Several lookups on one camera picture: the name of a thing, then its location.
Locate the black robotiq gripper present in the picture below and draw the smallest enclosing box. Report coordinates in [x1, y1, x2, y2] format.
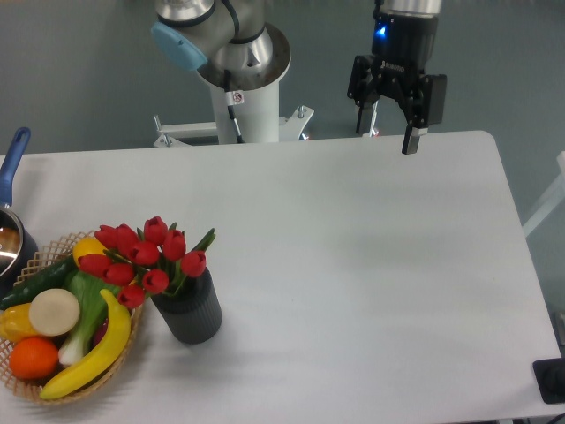
[347, 8, 447, 155]

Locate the red tulip bouquet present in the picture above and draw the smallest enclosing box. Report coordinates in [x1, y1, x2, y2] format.
[78, 216, 215, 309]

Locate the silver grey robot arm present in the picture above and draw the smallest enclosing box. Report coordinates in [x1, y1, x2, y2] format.
[151, 1, 448, 155]

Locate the dark grey ribbed vase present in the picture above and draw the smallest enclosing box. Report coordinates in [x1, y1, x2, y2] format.
[152, 269, 222, 345]

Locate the black device at table edge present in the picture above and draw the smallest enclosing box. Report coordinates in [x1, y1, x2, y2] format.
[532, 358, 565, 405]

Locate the yellow banana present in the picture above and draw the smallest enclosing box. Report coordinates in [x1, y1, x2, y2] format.
[40, 289, 132, 401]

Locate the woven wicker basket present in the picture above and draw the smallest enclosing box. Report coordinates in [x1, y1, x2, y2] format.
[1, 231, 143, 405]

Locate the green bok choy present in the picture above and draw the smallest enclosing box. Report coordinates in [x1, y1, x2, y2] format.
[58, 271, 120, 367]

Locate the dark red fruit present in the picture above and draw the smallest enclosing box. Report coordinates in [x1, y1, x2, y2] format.
[91, 319, 109, 349]

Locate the green cucumber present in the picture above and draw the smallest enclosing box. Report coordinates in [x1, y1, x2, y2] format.
[1, 255, 78, 311]

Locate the beige round disc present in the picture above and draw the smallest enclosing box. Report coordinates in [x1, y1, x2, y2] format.
[28, 289, 80, 337]

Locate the yellow bell pepper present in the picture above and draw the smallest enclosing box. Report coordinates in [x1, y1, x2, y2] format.
[1, 303, 41, 343]

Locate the orange fruit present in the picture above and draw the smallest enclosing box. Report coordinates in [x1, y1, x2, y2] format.
[9, 337, 58, 380]

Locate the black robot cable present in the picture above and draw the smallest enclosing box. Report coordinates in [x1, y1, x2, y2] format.
[222, 69, 245, 145]

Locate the white frame at right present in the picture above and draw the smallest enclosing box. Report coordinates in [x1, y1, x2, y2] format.
[522, 151, 564, 238]

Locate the blue handled saucepan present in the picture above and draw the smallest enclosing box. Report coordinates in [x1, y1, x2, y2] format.
[1, 127, 37, 298]

